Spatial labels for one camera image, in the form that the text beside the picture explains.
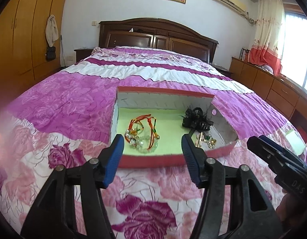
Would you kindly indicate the low wooden dresser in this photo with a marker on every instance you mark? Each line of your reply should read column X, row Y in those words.
column 282, row 94

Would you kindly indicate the right dark nightstand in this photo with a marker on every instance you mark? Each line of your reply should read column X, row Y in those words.
column 222, row 70

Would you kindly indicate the beige hanging cloth bag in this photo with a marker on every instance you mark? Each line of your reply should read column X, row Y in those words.
column 51, row 31

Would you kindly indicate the black hanging pouch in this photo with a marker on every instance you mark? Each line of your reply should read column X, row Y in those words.
column 50, row 53

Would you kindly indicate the left dark nightstand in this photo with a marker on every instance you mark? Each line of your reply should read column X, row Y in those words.
column 82, row 53

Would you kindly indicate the person's right hand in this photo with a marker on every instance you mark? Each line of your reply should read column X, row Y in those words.
column 291, row 211

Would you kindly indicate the dark wooden headboard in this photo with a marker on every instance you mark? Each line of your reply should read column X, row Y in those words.
column 157, row 33

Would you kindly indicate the orange wooden wardrobe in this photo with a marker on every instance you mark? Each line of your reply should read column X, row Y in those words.
column 23, row 44

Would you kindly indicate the red white curtain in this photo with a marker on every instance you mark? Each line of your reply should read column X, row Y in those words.
column 268, row 40

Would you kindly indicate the pink cardboard shoe box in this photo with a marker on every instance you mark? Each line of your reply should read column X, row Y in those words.
column 167, row 107

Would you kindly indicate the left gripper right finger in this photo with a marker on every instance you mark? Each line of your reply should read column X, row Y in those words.
column 195, row 158

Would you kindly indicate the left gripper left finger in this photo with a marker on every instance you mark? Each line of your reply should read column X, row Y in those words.
column 109, row 159

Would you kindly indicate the dark nightstand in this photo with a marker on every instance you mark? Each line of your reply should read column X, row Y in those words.
column 222, row 70
column 82, row 53

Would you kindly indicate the green paper liner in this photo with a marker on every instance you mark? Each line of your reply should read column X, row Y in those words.
column 153, row 131

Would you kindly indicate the black feather hair clip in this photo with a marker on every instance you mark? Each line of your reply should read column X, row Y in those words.
column 196, row 120

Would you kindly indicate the floral pink bedspread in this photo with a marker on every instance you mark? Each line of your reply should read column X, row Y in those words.
column 52, row 134

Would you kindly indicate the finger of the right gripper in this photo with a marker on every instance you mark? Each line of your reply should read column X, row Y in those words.
column 271, row 150

